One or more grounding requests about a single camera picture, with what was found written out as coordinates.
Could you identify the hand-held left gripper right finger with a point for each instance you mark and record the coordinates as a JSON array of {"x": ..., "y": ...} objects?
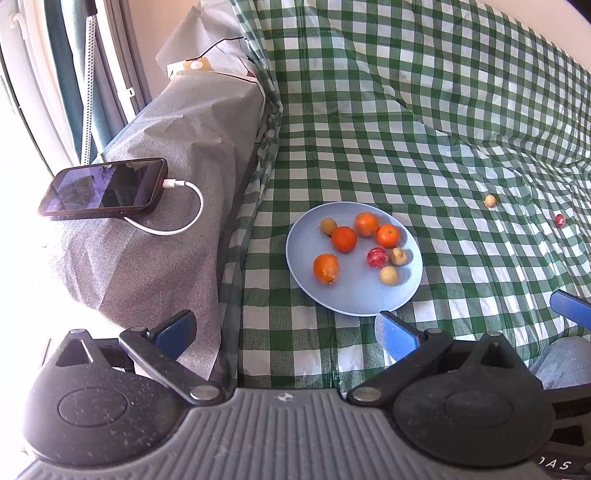
[{"x": 396, "y": 336}]

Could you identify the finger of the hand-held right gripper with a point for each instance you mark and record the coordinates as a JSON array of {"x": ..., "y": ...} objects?
[{"x": 572, "y": 307}]

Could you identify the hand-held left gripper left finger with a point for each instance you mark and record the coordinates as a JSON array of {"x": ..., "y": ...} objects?
[{"x": 175, "y": 333}]

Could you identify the tan longan fruit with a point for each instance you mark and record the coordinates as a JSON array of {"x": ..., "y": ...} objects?
[
  {"x": 399, "y": 256},
  {"x": 490, "y": 200},
  {"x": 389, "y": 275},
  {"x": 328, "y": 225}
]

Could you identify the light blue plate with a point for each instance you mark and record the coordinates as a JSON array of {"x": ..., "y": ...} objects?
[{"x": 353, "y": 281}]

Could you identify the small red fruit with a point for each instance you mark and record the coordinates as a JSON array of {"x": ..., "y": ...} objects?
[
  {"x": 560, "y": 219},
  {"x": 377, "y": 257}
]

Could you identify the orange tangerine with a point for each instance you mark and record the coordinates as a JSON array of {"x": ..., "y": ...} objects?
[
  {"x": 367, "y": 224},
  {"x": 327, "y": 269},
  {"x": 388, "y": 235},
  {"x": 344, "y": 239}
]

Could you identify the person's blue jeans leg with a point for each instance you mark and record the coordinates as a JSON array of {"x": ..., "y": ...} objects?
[{"x": 565, "y": 364}]

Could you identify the black smartphone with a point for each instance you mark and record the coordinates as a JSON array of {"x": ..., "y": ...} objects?
[{"x": 101, "y": 187}]

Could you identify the grey fabric cover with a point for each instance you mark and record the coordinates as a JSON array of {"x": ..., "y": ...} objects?
[{"x": 184, "y": 138}]

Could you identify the green white checked cloth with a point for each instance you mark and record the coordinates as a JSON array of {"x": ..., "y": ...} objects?
[{"x": 415, "y": 115}]

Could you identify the tan white fabric label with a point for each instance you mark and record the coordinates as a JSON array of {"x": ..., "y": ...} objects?
[{"x": 198, "y": 65}]

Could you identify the white window frame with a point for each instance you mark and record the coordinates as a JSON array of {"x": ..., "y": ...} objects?
[{"x": 129, "y": 55}]

